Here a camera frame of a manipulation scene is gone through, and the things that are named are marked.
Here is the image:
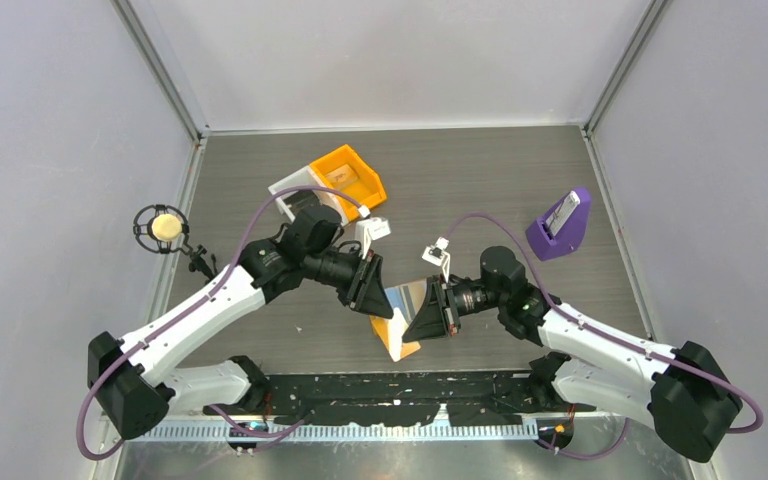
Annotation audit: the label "aluminium front rail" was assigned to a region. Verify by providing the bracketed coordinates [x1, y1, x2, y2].
[137, 418, 538, 443]

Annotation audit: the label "microphone with shock mount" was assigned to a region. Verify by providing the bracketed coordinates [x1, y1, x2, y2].
[132, 204, 191, 255]

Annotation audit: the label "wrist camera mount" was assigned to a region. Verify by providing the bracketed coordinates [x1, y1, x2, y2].
[354, 216, 391, 257]
[421, 237, 451, 282]

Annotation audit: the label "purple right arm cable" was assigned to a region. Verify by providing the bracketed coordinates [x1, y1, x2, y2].
[444, 213, 765, 462]

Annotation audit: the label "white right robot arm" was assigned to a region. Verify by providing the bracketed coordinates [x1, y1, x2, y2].
[402, 245, 743, 463]

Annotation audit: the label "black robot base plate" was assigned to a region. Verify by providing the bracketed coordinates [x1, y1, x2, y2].
[220, 370, 594, 427]

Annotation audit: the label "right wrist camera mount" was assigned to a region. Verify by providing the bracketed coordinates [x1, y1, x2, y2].
[421, 237, 451, 282]

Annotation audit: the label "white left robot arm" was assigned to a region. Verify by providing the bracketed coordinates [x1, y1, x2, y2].
[88, 205, 393, 440]

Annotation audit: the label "black microphone tripod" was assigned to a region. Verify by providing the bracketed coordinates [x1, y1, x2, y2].
[186, 244, 219, 283]

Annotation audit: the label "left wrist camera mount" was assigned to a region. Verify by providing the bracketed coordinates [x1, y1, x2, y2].
[354, 216, 391, 257]

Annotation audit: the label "tan card stack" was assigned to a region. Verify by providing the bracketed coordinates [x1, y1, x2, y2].
[325, 164, 359, 190]

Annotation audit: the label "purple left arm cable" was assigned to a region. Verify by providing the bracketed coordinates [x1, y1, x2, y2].
[77, 186, 369, 462]

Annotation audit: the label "purple metronome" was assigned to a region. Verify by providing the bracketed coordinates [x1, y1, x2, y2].
[525, 187, 592, 262]

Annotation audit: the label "orange plastic bin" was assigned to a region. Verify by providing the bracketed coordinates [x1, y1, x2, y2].
[309, 144, 388, 209]

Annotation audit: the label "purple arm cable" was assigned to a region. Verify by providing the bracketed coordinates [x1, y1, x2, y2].
[444, 213, 765, 462]
[77, 186, 369, 462]

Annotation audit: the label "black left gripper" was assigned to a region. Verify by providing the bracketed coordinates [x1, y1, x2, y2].
[304, 246, 394, 319]

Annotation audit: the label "white plastic bin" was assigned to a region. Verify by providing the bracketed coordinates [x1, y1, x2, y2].
[268, 166, 349, 226]

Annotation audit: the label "orange card holder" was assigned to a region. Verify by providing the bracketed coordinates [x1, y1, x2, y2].
[370, 279, 426, 362]

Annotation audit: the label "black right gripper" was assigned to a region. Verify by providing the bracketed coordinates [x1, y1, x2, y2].
[404, 276, 506, 345]

